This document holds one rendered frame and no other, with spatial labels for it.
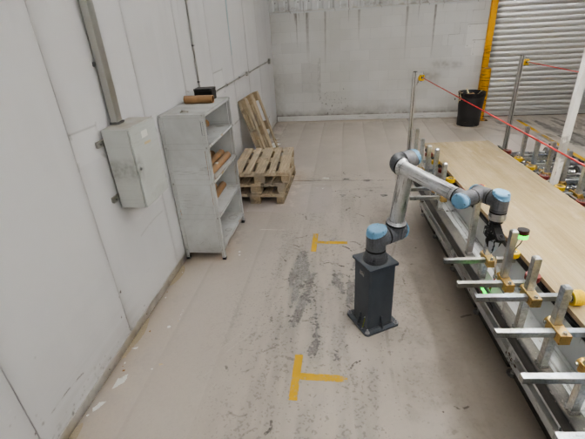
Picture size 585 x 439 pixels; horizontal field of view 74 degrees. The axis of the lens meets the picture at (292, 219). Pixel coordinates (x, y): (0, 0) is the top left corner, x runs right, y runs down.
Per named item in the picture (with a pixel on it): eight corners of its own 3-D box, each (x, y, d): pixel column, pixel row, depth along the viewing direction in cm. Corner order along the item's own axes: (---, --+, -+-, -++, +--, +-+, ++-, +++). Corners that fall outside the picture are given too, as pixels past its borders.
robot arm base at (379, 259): (371, 268, 287) (372, 257, 282) (358, 255, 302) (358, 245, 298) (393, 261, 293) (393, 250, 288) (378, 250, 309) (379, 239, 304)
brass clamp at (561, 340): (556, 345, 171) (559, 336, 169) (541, 323, 183) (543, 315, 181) (571, 345, 171) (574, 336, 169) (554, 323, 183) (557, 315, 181)
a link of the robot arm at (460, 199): (381, 152, 255) (467, 196, 206) (396, 149, 260) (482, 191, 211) (379, 169, 261) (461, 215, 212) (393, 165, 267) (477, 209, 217)
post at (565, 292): (539, 368, 188) (565, 287, 166) (535, 362, 191) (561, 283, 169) (547, 368, 188) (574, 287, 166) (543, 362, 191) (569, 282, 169)
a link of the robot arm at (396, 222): (378, 237, 303) (393, 148, 261) (394, 231, 310) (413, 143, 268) (391, 248, 292) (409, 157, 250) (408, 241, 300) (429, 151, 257)
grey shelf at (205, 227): (186, 259, 426) (156, 116, 355) (211, 220, 505) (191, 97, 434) (225, 260, 420) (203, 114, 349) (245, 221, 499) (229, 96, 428)
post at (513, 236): (496, 301, 232) (513, 231, 210) (494, 297, 235) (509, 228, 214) (502, 301, 232) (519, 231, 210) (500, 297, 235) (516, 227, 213)
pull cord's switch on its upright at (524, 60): (503, 159, 447) (524, 56, 397) (498, 155, 460) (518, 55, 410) (511, 159, 446) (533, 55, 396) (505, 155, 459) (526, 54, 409)
